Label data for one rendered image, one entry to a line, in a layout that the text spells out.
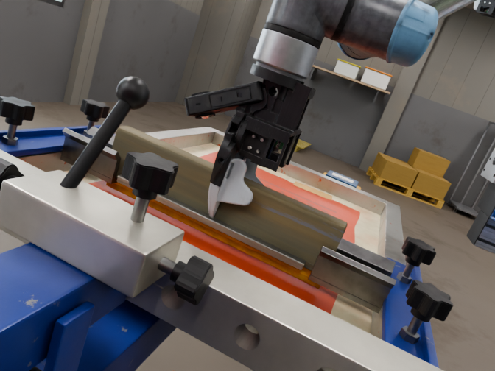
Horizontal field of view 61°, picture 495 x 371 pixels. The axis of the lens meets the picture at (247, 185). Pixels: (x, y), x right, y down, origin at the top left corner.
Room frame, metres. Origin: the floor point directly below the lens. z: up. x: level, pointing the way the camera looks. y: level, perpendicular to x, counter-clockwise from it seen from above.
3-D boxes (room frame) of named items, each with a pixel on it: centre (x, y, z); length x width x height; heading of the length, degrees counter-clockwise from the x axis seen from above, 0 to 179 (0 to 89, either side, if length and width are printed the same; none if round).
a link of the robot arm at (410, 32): (0.58, -0.09, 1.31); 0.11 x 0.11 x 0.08; 1
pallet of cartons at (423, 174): (7.24, -2.56, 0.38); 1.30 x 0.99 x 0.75; 79
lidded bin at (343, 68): (7.87, -0.96, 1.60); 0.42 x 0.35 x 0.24; 79
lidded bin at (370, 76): (7.77, -1.48, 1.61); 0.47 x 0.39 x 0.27; 79
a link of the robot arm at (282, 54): (0.56, 0.01, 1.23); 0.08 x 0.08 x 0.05
